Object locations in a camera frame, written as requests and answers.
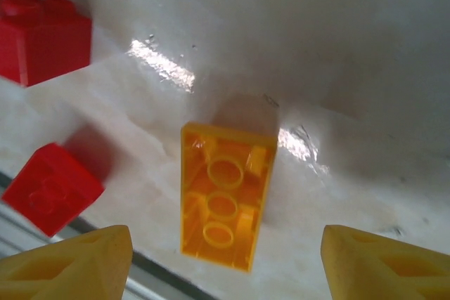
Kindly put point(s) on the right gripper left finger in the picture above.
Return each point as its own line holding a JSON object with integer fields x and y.
{"x": 63, "y": 272}

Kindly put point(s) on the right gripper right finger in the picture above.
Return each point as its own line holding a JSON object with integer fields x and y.
{"x": 386, "y": 272}

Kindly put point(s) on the red lego brick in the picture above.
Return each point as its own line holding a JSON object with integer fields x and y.
{"x": 52, "y": 187}
{"x": 45, "y": 40}

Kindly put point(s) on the orange lego brick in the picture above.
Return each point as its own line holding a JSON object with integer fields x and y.
{"x": 218, "y": 201}

